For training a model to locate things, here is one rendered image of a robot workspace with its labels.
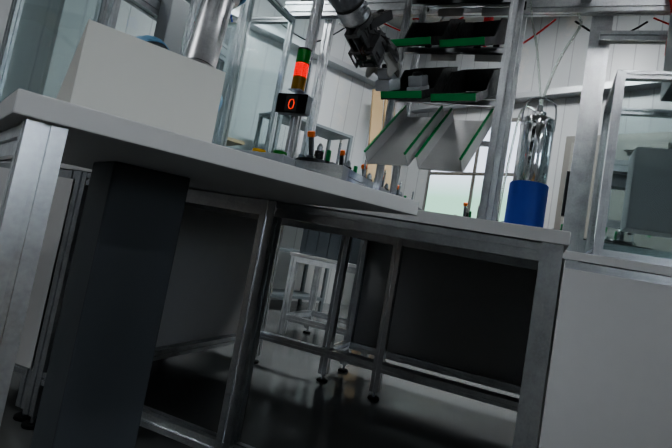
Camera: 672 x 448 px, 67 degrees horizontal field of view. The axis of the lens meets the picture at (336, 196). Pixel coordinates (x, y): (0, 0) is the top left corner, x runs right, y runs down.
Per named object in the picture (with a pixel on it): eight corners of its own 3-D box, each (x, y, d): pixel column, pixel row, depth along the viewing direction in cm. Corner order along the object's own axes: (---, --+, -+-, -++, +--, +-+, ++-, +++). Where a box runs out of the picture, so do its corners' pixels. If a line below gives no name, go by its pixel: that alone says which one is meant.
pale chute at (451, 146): (463, 173, 133) (461, 158, 131) (417, 169, 141) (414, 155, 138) (494, 121, 152) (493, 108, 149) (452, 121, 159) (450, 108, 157)
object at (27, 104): (11, 112, 57) (17, 87, 57) (-39, 141, 126) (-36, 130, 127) (417, 215, 101) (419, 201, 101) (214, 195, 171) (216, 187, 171)
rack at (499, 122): (486, 228, 142) (527, -41, 148) (364, 210, 156) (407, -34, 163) (493, 234, 161) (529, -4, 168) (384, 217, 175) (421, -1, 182)
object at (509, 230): (569, 245, 108) (571, 231, 108) (73, 169, 167) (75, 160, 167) (556, 263, 236) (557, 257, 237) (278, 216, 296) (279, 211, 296)
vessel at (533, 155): (547, 183, 204) (560, 92, 207) (510, 179, 209) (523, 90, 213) (547, 188, 217) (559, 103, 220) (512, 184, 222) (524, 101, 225)
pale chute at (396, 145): (408, 167, 139) (405, 153, 137) (367, 163, 147) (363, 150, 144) (444, 118, 158) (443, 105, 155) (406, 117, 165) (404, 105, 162)
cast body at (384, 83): (389, 91, 135) (388, 64, 133) (375, 91, 138) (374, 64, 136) (404, 88, 142) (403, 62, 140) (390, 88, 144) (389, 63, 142)
